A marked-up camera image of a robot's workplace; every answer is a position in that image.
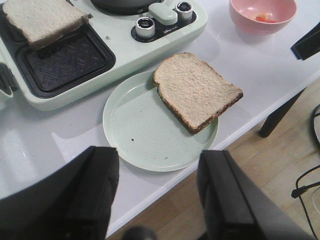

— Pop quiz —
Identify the mint green round plate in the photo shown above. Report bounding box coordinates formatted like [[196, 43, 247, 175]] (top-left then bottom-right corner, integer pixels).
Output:
[[102, 71, 219, 172]]

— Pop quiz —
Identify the white bread slice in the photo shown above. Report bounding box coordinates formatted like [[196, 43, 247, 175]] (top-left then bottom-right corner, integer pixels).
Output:
[[153, 52, 244, 134], [2, 0, 89, 51]]

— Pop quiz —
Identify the right silver control knob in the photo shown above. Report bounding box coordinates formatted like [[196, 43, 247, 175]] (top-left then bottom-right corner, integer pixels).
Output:
[[175, 1, 194, 22]]

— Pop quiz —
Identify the black cable on floor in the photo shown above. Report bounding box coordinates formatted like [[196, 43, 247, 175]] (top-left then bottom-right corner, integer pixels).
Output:
[[291, 103, 320, 236]]

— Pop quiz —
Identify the orange shrimp piece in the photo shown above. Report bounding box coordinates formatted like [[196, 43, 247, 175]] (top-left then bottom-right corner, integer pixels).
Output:
[[254, 12, 277, 24]]

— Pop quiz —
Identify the pink plastic bowl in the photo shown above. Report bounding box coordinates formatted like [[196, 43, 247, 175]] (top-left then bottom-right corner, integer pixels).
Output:
[[229, 0, 298, 36]]

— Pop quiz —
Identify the mint green breakfast maker base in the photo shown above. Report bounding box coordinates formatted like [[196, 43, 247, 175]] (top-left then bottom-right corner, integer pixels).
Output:
[[0, 0, 208, 111]]

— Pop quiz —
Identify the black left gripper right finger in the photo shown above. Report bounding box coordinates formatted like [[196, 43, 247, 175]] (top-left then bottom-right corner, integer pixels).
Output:
[[197, 150, 314, 240]]

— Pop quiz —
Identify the silver control knob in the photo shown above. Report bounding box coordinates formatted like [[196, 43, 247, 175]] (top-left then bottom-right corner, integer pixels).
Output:
[[175, 1, 194, 22], [135, 17, 156, 39]]

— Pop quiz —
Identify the black round frying pan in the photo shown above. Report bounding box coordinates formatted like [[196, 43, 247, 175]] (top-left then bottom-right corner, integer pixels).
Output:
[[91, 0, 163, 15]]

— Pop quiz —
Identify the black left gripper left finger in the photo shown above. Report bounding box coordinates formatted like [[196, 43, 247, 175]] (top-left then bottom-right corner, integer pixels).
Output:
[[0, 146, 119, 240]]

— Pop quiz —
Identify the left silver control knob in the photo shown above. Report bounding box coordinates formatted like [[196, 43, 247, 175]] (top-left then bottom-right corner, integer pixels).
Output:
[[135, 17, 156, 39]]

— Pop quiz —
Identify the black table leg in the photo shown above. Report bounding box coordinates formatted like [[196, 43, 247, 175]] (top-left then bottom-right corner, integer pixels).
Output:
[[258, 88, 305, 138]]

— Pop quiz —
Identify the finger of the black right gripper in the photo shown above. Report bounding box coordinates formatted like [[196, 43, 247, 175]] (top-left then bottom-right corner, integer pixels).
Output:
[[290, 23, 320, 61]]

